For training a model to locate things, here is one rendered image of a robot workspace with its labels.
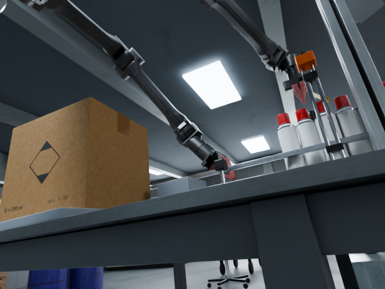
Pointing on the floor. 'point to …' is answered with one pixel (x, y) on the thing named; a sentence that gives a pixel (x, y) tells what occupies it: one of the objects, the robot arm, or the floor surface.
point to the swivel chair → (230, 278)
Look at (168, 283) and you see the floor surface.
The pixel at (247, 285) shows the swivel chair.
